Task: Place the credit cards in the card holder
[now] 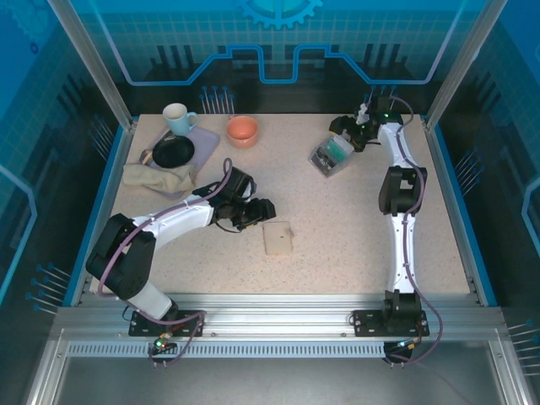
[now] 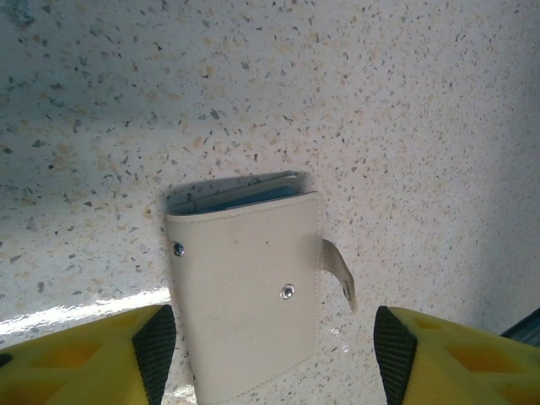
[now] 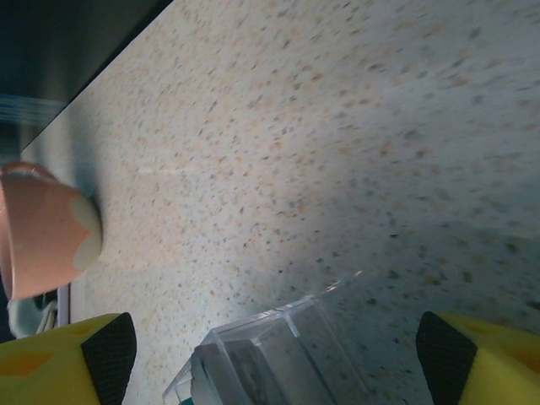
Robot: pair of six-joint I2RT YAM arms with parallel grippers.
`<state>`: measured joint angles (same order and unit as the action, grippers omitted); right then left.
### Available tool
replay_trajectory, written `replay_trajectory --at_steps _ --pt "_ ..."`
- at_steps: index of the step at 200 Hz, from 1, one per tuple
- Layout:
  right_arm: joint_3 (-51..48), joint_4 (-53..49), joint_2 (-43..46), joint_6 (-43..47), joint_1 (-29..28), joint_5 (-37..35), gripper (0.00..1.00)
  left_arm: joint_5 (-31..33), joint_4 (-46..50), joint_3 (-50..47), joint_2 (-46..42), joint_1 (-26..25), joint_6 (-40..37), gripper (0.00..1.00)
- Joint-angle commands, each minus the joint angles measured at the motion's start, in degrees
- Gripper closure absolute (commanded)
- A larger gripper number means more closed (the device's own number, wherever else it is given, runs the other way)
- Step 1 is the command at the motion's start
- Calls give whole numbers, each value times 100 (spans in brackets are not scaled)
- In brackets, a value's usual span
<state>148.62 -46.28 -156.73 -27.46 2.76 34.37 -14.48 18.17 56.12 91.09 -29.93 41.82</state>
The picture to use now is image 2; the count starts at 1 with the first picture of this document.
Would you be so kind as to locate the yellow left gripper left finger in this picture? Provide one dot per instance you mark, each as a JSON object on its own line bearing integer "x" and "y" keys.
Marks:
{"x": 84, "y": 371}

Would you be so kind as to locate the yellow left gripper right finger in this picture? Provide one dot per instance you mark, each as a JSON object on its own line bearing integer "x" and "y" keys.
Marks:
{"x": 464, "y": 371}

